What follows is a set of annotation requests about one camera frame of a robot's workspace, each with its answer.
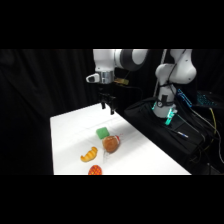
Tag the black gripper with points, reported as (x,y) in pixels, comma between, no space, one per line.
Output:
(107,90)

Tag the green triangle block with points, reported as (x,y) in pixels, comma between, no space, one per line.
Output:
(102,133)

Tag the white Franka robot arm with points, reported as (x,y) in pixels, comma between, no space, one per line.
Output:
(106,60)

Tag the yellow tag on wrist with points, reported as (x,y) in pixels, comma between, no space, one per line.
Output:
(121,81)

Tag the brown ball in plastic bag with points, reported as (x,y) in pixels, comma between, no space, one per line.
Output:
(110,144)

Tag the yellow toy croissant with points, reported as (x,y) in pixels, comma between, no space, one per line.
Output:
(89,155)

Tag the black robot stand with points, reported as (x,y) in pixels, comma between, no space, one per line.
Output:
(156,133)

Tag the green light on base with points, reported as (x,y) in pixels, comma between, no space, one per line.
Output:
(170,116)

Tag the red orange toy strawberry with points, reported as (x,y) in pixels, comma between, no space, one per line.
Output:
(95,170)

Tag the black curtain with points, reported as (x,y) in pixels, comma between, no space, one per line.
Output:
(40,100)

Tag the blue device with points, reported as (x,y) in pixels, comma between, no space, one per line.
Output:
(184,96)

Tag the white pen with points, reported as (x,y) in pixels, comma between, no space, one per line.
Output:
(182,134)

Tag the keyboard with teal lights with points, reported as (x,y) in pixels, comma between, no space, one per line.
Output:
(206,99)

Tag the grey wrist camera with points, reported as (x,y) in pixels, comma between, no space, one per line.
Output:
(92,78)

